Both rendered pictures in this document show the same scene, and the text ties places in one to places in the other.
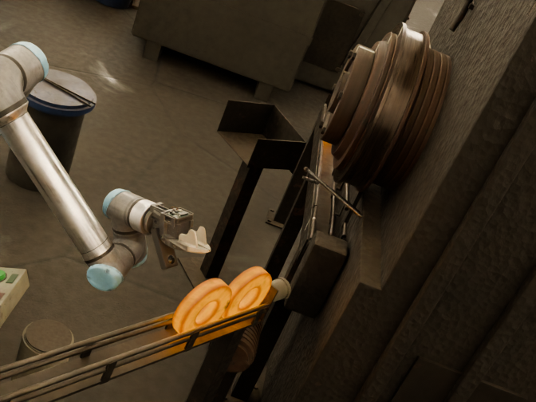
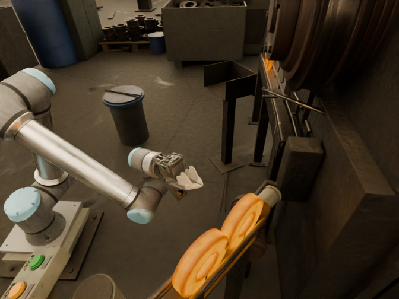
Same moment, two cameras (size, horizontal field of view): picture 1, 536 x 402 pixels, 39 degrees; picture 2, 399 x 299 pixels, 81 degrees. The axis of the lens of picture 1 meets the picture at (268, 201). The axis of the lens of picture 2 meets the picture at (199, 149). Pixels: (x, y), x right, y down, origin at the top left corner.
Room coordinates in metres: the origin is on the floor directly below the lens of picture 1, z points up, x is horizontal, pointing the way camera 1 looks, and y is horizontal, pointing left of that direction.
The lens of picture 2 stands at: (1.14, -0.02, 1.26)
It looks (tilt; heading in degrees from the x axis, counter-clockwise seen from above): 40 degrees down; 14
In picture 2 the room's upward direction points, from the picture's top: 3 degrees counter-clockwise
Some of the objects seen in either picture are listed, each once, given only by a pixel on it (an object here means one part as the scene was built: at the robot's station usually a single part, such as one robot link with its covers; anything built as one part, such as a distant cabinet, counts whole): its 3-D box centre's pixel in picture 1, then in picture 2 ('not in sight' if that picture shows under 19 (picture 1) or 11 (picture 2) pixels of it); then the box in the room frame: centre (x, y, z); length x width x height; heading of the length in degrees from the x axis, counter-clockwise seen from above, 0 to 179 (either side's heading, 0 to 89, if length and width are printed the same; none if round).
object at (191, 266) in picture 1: (234, 200); (226, 121); (2.49, 0.12, 0.36); 0.26 x 0.20 x 0.72; 39
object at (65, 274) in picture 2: not in sight; (55, 239); (1.62, 0.96, 0.04); 0.40 x 0.40 x 0.08; 10
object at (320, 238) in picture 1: (317, 275); (297, 171); (1.75, -0.21, 0.68); 0.11 x 0.08 x 0.24; 94
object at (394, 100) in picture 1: (377, 107); (314, 9); (1.98, -0.18, 1.11); 0.47 x 0.06 x 0.47; 4
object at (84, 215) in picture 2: not in sight; (50, 233); (1.62, 0.96, 0.10); 0.32 x 0.32 x 0.04; 10
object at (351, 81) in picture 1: (344, 94); (279, 10); (1.97, -0.08, 1.11); 0.28 x 0.06 x 0.28; 4
